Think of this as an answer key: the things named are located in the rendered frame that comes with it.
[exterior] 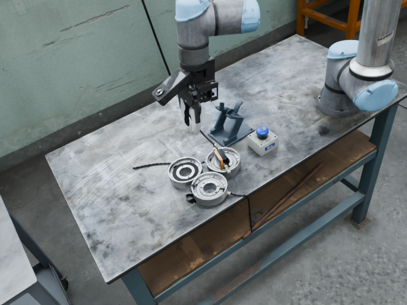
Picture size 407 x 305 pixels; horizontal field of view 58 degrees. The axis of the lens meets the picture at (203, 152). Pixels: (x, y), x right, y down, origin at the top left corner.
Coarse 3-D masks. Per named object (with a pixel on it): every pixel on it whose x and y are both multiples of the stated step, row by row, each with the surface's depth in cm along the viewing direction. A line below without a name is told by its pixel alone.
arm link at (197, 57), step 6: (180, 48) 87; (204, 48) 87; (180, 54) 88; (186, 54) 87; (192, 54) 87; (198, 54) 87; (204, 54) 88; (180, 60) 90; (186, 60) 88; (192, 60) 88; (198, 60) 88; (204, 60) 89
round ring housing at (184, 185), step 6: (174, 162) 115; (192, 162) 115; (198, 162) 114; (168, 168) 113; (180, 168) 114; (186, 168) 115; (192, 168) 113; (168, 174) 111; (180, 174) 115; (192, 174) 112; (198, 174) 110; (174, 180) 109; (192, 180) 109; (180, 186) 110; (186, 186) 110
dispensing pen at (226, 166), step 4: (216, 148) 114; (220, 148) 112; (220, 152) 111; (224, 152) 110; (220, 156) 110; (224, 156) 109; (224, 160) 109; (228, 160) 110; (224, 164) 109; (228, 164) 111; (224, 168) 111; (228, 168) 108; (228, 172) 107; (232, 176) 106
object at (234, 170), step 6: (228, 150) 117; (234, 150) 115; (210, 156) 116; (228, 156) 115; (234, 156) 115; (210, 162) 114; (216, 162) 114; (210, 168) 111; (234, 168) 110; (222, 174) 110; (228, 174) 110; (234, 174) 113
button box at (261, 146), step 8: (248, 136) 118; (256, 136) 117; (264, 136) 116; (272, 136) 116; (248, 144) 120; (256, 144) 115; (264, 144) 114; (272, 144) 116; (256, 152) 118; (264, 152) 116
